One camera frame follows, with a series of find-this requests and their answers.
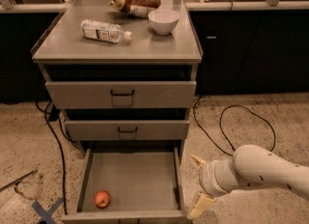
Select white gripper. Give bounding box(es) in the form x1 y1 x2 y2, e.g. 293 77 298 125
187 154 239 219

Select grey top drawer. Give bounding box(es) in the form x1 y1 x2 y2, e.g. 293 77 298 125
45 81 196 109

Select grey drawer cabinet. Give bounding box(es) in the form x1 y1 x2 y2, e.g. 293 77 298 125
33 0 202 148

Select metal bar on floor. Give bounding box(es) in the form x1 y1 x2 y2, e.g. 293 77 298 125
0 169 38 192

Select white bowl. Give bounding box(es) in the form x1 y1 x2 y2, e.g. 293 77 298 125
148 9 180 35

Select black floor cable left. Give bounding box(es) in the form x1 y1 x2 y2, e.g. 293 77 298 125
34 100 81 216

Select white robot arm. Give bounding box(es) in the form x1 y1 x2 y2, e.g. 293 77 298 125
187 145 309 219

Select clear plastic water bottle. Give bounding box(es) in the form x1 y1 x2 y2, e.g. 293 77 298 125
80 19 132 43

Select black floor cable right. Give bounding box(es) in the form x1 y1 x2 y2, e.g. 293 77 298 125
191 95 277 157

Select grey drawer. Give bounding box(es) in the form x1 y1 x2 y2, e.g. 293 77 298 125
45 81 196 109
65 121 189 141
62 148 191 224

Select grey middle drawer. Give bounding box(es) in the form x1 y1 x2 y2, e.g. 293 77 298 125
65 121 189 141

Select brown chip bag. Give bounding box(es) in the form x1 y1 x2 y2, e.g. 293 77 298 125
109 0 161 18

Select blue tape cross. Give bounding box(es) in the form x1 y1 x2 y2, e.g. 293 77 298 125
31 198 63 224

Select dark base cabinets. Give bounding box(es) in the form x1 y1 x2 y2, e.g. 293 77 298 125
0 10 309 102

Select black floor cable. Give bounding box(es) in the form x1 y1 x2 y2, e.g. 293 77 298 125
34 100 81 216
191 95 277 157

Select red apple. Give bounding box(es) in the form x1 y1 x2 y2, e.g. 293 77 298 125
94 190 111 209

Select grey bottom drawer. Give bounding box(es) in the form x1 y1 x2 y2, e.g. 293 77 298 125
62 148 191 224

